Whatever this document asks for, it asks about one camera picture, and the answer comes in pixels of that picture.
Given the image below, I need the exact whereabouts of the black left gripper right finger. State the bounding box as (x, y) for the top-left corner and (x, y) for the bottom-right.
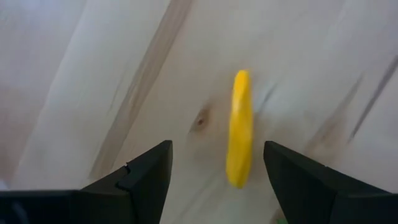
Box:
(263, 140), (398, 224)

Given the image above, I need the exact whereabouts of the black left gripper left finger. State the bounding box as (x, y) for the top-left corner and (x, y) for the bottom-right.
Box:
(0, 139), (174, 224)

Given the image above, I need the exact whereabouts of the yellow toy banana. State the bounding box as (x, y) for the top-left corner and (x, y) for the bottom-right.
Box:
(225, 69), (254, 190)

